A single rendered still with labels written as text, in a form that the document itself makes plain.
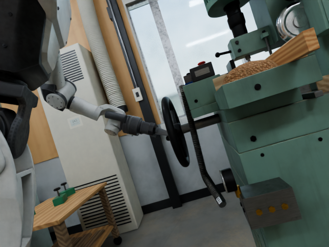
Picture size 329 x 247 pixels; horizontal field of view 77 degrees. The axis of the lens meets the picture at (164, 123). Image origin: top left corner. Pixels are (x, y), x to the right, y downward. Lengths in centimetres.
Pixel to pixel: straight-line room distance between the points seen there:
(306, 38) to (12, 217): 67
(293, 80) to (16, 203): 64
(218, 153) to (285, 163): 158
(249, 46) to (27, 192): 81
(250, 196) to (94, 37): 201
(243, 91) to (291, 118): 18
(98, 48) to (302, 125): 191
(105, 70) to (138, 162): 99
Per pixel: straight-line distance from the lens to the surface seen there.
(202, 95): 74
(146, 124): 93
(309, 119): 67
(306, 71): 57
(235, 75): 54
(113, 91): 208
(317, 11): 76
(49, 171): 265
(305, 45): 49
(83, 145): 207
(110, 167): 201
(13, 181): 52
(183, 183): 225
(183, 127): 81
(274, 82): 54
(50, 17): 57
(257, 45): 85
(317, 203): 72
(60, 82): 97
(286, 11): 79
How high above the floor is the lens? 86
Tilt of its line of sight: level
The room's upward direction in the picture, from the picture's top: 18 degrees counter-clockwise
